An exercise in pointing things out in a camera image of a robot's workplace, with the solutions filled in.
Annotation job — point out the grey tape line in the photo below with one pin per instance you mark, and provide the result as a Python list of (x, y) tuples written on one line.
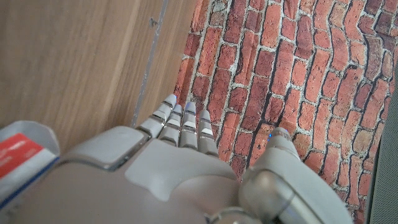
[(149, 62)]

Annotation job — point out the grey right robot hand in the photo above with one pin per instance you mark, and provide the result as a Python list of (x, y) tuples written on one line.
[(155, 186)]

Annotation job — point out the red and white packet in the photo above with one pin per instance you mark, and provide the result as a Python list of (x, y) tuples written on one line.
[(18, 155)]

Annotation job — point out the brick print backdrop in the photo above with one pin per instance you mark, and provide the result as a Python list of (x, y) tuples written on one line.
[(295, 77)]

